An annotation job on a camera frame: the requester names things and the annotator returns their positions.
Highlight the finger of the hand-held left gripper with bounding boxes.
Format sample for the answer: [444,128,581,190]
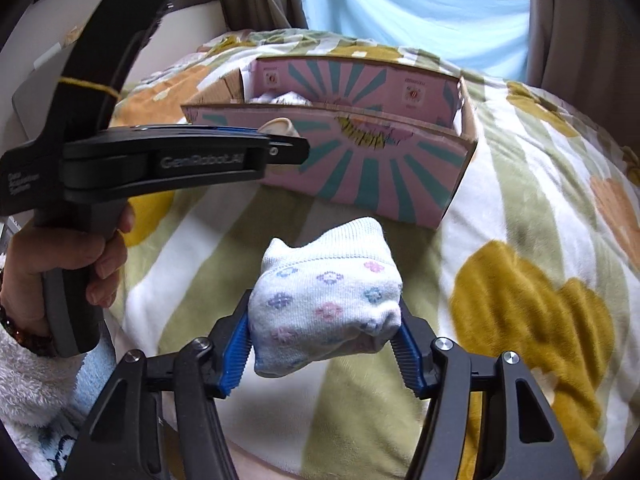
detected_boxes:
[115,125,273,141]
[265,139,311,167]

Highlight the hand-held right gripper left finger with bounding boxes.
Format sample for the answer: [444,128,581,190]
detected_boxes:
[75,290,251,480]

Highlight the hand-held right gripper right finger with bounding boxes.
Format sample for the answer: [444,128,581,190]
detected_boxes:
[389,296,582,480]

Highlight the round beige wooden piece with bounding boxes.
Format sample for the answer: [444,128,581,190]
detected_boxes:
[257,116,301,139]

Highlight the white soft bundle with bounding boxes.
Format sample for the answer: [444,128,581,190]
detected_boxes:
[247,90,316,109]

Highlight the pink printed cardboard box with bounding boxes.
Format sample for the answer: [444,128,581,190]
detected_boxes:
[181,55,478,231]

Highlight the white floral socks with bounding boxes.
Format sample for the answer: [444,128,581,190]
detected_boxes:
[248,216,404,378]

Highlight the person's left forearm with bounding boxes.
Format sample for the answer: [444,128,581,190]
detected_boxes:
[0,330,106,461]

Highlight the person's left hand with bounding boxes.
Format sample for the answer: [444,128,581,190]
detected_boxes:
[0,204,136,341]

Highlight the yellow rubber band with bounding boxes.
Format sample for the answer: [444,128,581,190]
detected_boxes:
[56,76,121,98]

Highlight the white padded headboard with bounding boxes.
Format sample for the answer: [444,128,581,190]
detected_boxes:
[12,0,228,136]

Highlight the light blue window cloth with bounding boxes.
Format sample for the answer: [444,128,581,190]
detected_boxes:
[290,0,532,81]

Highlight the striped floral fleece blanket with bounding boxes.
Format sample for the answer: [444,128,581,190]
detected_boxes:
[107,27,640,480]

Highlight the dark beaded bracelet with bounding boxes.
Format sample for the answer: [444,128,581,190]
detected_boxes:
[0,305,53,358]

